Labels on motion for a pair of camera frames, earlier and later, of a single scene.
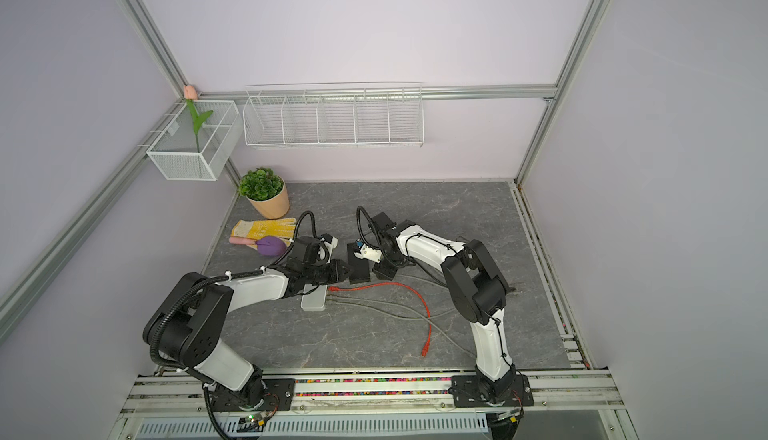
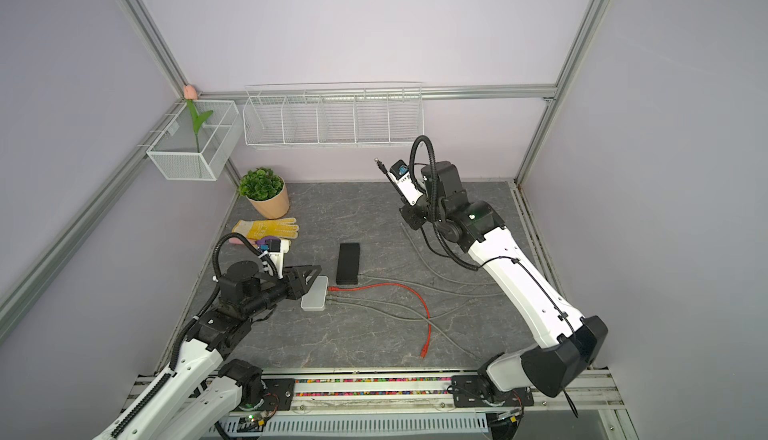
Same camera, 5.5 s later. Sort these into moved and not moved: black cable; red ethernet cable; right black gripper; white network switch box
Moved: right black gripper
Not moved: black cable; white network switch box; red ethernet cable
